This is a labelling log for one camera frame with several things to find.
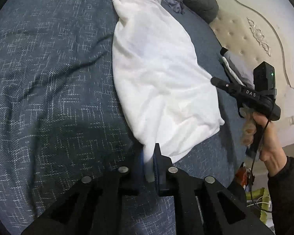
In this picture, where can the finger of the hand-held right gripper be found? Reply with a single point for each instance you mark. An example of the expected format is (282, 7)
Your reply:
(226, 85)

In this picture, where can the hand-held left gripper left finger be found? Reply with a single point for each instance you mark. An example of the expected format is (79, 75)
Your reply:
(141, 171)

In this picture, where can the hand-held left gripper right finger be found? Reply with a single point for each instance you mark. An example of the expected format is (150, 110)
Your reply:
(156, 173)

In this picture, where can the white polo shirt black trim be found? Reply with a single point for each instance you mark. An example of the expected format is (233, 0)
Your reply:
(156, 73)

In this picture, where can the person's right forearm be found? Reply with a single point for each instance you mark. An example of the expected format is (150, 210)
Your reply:
(289, 188)

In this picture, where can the person's right hand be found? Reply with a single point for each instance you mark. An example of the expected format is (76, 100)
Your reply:
(269, 139)

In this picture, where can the grey folded garment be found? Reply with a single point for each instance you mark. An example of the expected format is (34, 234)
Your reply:
(242, 68)

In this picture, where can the cream tufted headboard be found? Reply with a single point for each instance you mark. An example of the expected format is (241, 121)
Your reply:
(235, 29)

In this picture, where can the orange object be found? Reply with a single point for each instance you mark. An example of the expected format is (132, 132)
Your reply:
(243, 176)

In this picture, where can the dark grey rolled duvet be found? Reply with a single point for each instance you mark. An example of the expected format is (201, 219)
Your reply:
(201, 2)

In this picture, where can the green object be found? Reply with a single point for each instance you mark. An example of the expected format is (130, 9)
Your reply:
(259, 200)

